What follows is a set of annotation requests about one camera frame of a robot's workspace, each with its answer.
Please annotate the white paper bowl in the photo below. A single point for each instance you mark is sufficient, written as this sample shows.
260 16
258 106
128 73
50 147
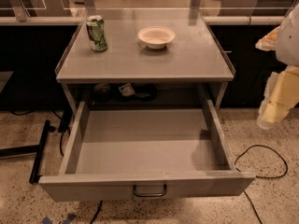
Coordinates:
156 37

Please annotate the white tagged dark object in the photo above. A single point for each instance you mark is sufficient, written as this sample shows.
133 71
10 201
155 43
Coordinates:
129 92

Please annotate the dark round object inside cabinet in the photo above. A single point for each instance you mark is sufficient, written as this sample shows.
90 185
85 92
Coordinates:
101 91

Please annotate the black drawer handle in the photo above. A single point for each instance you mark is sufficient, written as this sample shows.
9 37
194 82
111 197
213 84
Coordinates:
149 191

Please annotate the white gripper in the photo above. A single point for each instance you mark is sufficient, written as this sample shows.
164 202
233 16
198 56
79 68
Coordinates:
288 44

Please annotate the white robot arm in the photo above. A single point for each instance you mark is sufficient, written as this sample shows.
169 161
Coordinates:
287 49

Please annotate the open grey top drawer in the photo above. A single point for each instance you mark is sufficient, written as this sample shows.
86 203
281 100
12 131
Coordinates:
109 151

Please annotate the green soda can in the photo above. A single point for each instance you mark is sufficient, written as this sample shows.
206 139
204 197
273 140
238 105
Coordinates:
96 33

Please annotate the black metal stand base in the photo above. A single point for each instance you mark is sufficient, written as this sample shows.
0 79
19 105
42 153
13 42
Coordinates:
36 150

